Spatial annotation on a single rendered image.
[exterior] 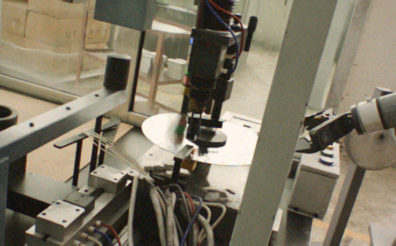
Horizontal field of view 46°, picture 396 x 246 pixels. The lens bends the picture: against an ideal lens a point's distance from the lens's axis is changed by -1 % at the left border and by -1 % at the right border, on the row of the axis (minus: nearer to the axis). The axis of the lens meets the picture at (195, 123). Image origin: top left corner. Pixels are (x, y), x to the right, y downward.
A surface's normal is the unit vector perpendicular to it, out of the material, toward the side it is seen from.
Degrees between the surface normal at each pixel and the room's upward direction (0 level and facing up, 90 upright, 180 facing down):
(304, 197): 90
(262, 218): 90
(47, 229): 90
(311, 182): 90
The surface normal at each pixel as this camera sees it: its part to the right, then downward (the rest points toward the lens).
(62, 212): 0.19, -0.93
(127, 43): -0.28, 0.26
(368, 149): 0.25, 0.30
